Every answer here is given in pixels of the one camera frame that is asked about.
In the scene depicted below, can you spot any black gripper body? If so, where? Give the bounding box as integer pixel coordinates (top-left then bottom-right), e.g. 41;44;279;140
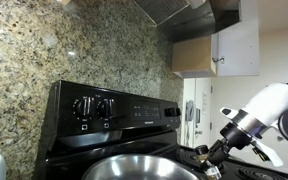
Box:
219;122;252;152

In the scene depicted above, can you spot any glass herb spice bottle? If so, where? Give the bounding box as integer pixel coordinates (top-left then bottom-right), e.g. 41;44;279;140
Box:
201;162;224;180

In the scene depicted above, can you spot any black coil stove burner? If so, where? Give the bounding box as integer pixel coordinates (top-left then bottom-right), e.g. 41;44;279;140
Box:
176;145;218;168
235;165;280;180

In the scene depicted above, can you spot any black stove knob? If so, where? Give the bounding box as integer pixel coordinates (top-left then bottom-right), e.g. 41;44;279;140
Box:
96;98;116;118
172;107;182;118
73;95;96;118
163;106;174;118

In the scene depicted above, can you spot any black electric stove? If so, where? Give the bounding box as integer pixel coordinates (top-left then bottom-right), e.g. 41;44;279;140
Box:
33;79;288;180

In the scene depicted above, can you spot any white door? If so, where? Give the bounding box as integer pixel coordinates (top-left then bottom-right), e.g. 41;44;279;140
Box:
183;77;214;149

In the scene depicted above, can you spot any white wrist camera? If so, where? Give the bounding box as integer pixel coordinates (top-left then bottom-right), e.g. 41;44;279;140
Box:
250;139;285;168

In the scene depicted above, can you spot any white wall cabinet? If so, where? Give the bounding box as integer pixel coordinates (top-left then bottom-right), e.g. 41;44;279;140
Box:
171;0;261;80

